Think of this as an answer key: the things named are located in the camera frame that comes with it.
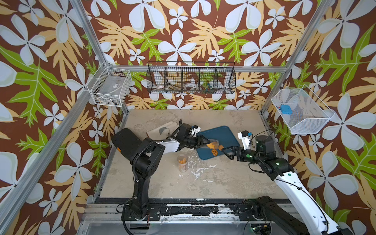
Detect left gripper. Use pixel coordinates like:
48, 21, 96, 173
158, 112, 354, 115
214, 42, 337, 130
183, 135, 211, 148

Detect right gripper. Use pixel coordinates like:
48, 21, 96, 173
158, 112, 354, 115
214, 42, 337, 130
222, 145, 264, 166

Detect clear cookie jar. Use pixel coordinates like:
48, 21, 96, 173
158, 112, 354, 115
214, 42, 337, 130
211, 141, 220, 150
177, 155, 189, 172

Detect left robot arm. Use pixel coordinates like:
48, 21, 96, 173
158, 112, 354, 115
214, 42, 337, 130
112, 120, 212, 219

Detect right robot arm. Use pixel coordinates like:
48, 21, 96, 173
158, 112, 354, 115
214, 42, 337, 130
220, 131, 351, 235

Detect orange cookies on tray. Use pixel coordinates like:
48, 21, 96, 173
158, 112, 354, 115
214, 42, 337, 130
211, 145, 224, 156

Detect clear cookie jar front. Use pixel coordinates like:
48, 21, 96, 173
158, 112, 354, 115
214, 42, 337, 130
177, 155, 189, 172

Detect teal plastic tray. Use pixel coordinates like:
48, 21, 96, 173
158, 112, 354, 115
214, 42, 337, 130
197, 126, 240, 160

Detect white work glove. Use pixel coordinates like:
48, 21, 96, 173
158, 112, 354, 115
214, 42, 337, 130
146, 121, 178, 140

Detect blue object in basket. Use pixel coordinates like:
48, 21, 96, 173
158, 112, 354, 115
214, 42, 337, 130
279, 105, 293, 115

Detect black hard case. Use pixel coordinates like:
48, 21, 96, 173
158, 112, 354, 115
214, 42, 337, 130
112, 128, 142, 163

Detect white mesh basket right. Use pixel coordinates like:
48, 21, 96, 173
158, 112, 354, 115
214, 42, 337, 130
271, 85, 335, 135

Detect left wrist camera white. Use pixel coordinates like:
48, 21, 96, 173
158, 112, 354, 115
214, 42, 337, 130
190, 125, 201, 137

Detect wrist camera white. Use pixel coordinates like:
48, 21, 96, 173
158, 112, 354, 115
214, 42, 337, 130
190, 125, 201, 137
238, 130, 253, 149

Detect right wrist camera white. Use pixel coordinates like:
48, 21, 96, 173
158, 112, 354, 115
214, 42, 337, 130
238, 130, 253, 149

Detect black wire basket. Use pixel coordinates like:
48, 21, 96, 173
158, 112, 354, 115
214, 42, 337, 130
146, 61, 237, 94

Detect white wire basket left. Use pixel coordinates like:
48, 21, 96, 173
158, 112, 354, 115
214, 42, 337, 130
88, 63, 132, 107

